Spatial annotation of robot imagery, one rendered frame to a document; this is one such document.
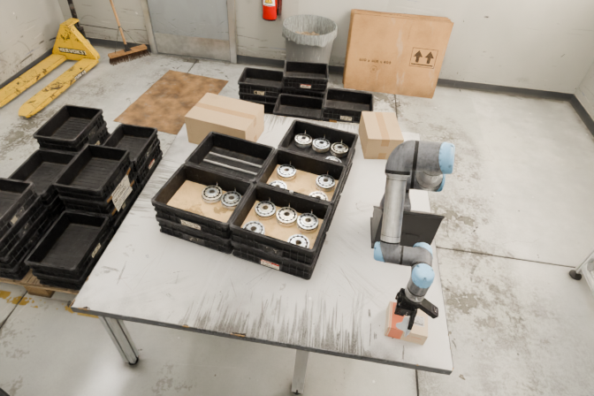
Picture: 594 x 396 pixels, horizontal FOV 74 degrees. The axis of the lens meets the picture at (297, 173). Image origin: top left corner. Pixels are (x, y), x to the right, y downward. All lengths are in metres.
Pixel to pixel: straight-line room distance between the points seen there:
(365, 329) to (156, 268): 0.98
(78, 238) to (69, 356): 0.67
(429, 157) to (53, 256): 2.20
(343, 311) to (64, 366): 1.60
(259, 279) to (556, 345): 1.91
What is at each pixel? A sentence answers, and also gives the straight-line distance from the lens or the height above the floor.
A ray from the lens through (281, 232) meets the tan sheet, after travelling 1.88.
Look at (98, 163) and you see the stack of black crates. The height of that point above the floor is 0.49.
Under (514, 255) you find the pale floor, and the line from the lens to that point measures 3.32.
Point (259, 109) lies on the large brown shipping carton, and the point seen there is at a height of 0.90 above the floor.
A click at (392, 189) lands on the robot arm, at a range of 1.54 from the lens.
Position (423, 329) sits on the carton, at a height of 0.78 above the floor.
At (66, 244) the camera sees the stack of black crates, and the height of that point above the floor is 0.27.
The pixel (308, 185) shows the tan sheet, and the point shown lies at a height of 0.83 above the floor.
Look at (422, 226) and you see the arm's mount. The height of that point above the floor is 0.90.
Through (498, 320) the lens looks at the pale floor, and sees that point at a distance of 2.94.
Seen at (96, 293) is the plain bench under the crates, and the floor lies 0.70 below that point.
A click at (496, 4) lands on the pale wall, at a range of 4.80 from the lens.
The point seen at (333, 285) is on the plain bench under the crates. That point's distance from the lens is 1.89.
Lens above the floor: 2.29
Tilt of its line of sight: 42 degrees down
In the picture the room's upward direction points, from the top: 4 degrees clockwise
